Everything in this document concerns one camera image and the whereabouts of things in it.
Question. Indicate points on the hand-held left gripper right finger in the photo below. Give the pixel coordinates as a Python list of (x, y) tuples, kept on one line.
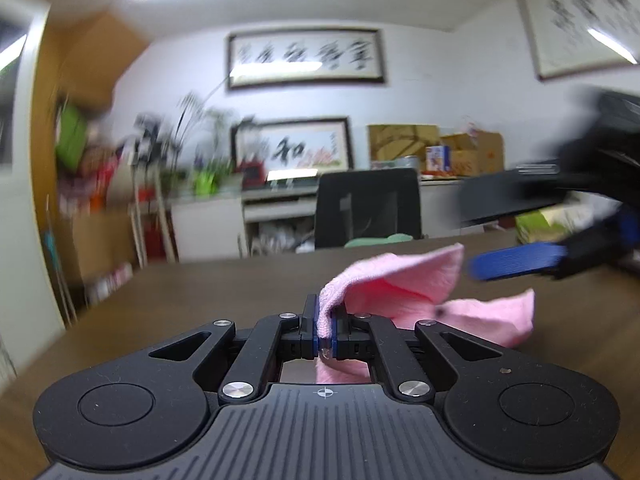
[(336, 334)]

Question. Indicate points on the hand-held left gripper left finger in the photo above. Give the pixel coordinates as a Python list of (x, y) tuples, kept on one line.
[(311, 327)]

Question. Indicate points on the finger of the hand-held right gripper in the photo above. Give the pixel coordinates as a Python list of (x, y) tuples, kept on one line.
[(515, 260), (505, 197)]

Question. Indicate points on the pink towel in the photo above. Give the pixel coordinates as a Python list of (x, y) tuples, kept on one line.
[(395, 285)]

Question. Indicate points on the green tissue box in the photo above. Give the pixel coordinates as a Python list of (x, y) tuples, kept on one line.
[(550, 222)]

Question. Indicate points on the plain brown cardboard box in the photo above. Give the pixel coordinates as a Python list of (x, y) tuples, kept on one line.
[(475, 152)]

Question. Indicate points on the blue and white carton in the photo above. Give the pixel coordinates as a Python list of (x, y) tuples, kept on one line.
[(438, 159)]

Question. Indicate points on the green seat cushion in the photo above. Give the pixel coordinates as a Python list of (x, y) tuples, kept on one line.
[(377, 241)]

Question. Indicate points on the patterned brown cardboard box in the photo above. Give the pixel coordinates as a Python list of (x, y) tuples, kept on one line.
[(402, 142)]

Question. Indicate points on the black office chair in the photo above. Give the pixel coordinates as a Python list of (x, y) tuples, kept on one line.
[(367, 207)]

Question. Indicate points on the large light-framed calligraphy picture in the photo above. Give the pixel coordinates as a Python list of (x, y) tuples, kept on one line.
[(582, 15)]

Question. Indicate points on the white low cabinet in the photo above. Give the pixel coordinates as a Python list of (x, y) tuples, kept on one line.
[(207, 225)]

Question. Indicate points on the green plant pot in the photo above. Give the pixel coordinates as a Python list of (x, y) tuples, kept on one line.
[(205, 182)]

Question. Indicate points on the framed calligraphy picture with flowers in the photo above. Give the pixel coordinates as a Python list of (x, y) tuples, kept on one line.
[(300, 147)]

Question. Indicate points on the tall potted plant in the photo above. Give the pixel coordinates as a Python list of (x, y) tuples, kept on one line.
[(200, 130)]

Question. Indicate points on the wide framed calligraphy picture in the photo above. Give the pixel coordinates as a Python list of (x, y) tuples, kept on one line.
[(305, 57)]

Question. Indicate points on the green bag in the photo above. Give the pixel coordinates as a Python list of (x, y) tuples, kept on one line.
[(71, 137)]

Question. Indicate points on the wooden wall cabinet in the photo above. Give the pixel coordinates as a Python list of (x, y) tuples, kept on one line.
[(95, 65)]

